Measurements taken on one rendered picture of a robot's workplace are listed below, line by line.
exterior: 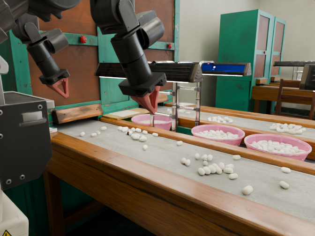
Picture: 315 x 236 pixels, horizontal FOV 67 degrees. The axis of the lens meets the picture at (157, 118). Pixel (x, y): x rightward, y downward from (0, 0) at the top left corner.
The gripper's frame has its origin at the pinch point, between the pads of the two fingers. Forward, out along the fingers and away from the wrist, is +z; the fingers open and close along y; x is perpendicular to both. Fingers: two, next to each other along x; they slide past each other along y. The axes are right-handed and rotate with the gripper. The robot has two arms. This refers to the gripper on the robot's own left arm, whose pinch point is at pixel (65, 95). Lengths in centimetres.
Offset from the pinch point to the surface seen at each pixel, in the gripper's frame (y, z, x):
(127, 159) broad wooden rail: -19.9, 26.0, 0.7
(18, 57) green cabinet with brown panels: 44.1, -11.6, -7.5
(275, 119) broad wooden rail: -43, 74, -91
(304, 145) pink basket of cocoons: -66, 56, -54
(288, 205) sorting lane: -72, 33, -8
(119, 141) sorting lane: 4.0, 35.8, -12.8
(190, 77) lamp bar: -31.8, 10.2, -32.8
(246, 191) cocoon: -61, 31, -6
